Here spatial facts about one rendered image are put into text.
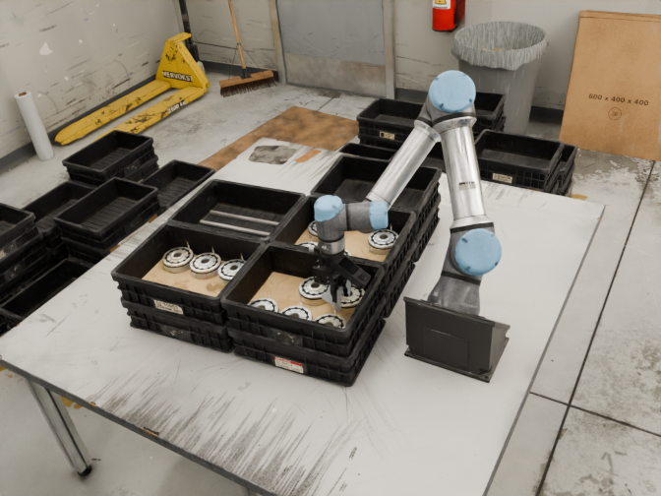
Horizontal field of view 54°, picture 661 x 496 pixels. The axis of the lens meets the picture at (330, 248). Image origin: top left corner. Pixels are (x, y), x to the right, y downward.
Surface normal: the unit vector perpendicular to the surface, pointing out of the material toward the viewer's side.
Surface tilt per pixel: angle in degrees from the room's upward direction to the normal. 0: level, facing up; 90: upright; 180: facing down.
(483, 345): 90
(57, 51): 90
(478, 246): 59
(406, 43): 90
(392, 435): 0
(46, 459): 0
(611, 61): 79
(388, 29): 90
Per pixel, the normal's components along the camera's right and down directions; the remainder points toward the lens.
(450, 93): -0.06, -0.18
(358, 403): -0.08, -0.80
